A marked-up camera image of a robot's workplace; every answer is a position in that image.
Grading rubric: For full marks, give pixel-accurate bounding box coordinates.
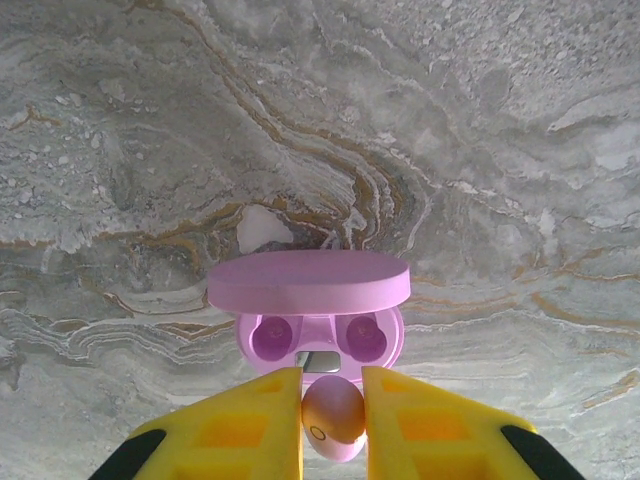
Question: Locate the pink earbud charging case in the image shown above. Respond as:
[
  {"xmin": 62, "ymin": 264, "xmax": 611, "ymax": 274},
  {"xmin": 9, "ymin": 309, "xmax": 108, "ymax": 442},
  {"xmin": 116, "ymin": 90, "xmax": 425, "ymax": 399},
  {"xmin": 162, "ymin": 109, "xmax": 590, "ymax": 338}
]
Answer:
[{"xmin": 207, "ymin": 249, "xmax": 412, "ymax": 384}]

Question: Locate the pink wireless earbud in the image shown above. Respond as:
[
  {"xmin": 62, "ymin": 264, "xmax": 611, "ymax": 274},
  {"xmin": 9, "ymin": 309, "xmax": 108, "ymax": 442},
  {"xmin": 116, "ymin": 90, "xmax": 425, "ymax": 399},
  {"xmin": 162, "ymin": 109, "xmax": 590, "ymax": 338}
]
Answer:
[{"xmin": 301, "ymin": 375, "xmax": 366, "ymax": 461}]

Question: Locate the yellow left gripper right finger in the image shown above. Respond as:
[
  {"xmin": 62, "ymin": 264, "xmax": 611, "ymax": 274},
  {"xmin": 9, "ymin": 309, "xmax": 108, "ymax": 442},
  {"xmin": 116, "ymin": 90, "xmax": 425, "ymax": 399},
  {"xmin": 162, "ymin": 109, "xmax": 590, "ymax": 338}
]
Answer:
[{"xmin": 362, "ymin": 365, "xmax": 586, "ymax": 480}]

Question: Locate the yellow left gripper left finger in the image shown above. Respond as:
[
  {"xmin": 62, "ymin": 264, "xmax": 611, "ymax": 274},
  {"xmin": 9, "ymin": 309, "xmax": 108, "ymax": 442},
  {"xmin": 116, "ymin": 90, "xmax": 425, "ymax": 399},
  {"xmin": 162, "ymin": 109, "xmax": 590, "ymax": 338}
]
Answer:
[{"xmin": 87, "ymin": 367, "xmax": 305, "ymax": 480}]

